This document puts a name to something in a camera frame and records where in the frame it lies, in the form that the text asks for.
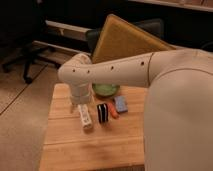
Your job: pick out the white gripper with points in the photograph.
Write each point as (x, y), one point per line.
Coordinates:
(81, 94)

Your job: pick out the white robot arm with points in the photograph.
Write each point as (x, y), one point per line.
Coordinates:
(178, 110)

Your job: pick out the black white striped eraser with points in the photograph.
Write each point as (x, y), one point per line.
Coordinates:
(102, 112)

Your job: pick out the wooden table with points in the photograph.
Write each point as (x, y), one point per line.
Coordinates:
(116, 145)

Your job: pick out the orange carrot toy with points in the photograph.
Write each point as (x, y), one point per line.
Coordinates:
(112, 110)

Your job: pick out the green bowl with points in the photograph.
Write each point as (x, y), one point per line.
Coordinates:
(105, 90)

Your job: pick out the blue sponge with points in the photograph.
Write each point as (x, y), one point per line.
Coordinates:
(120, 104)

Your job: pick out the black office chair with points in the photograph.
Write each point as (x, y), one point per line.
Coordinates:
(21, 23)

